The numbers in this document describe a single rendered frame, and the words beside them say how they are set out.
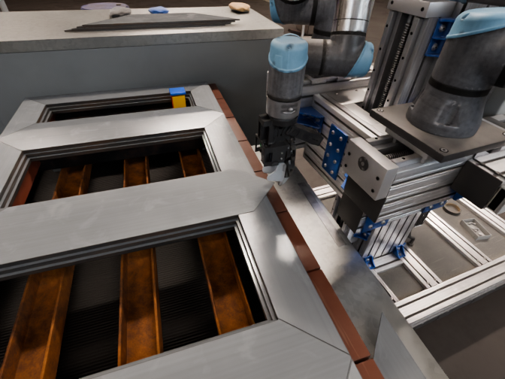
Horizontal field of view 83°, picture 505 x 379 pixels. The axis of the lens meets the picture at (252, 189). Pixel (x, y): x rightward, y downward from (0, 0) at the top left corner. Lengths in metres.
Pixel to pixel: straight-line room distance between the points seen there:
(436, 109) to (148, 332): 0.80
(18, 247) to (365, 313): 0.79
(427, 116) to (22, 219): 0.94
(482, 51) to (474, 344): 1.36
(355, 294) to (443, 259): 0.94
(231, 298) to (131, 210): 0.33
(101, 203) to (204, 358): 0.46
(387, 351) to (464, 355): 1.02
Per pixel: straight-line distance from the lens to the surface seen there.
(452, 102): 0.74
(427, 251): 1.69
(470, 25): 0.72
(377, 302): 0.82
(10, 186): 1.00
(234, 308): 0.75
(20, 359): 0.84
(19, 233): 0.82
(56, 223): 0.80
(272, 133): 0.67
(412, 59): 0.95
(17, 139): 1.20
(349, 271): 0.85
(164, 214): 0.72
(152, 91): 1.38
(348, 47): 0.71
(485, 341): 1.82
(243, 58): 1.48
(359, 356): 0.59
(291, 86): 0.61
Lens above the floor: 1.35
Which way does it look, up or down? 41 degrees down
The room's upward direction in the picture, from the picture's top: 2 degrees clockwise
